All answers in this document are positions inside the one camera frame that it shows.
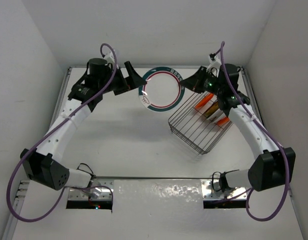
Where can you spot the yellow plate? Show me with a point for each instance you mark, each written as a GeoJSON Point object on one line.
{"type": "Point", "coordinates": [211, 110]}

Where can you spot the metal base plate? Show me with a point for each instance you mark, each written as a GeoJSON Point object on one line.
{"type": "Point", "coordinates": [100, 189]}
{"type": "Point", "coordinates": [211, 191]}

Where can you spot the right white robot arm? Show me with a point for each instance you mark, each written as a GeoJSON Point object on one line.
{"type": "Point", "coordinates": [274, 164]}

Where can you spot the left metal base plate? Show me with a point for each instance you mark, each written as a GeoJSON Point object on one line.
{"type": "Point", "coordinates": [100, 189]}

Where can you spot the near orange plate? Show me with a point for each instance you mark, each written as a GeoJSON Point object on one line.
{"type": "Point", "coordinates": [223, 121]}

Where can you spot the green rimmed white plate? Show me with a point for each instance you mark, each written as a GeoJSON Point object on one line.
{"type": "Point", "coordinates": [217, 116]}
{"type": "Point", "coordinates": [162, 91]}

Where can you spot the far orange plate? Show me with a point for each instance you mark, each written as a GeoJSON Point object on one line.
{"type": "Point", "coordinates": [204, 101]}

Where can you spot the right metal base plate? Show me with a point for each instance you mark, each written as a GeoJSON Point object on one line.
{"type": "Point", "coordinates": [211, 191]}

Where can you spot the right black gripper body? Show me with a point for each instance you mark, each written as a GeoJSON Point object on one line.
{"type": "Point", "coordinates": [210, 84]}

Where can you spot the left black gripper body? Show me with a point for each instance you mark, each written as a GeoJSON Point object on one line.
{"type": "Point", "coordinates": [118, 85]}

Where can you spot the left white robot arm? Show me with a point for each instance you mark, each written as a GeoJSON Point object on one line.
{"type": "Point", "coordinates": [43, 163]}

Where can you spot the orange plate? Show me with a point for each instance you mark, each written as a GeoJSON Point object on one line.
{"type": "Point", "coordinates": [204, 101]}
{"type": "Point", "coordinates": [223, 121]}

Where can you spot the wire dish rack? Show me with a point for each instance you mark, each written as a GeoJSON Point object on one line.
{"type": "Point", "coordinates": [193, 128]}

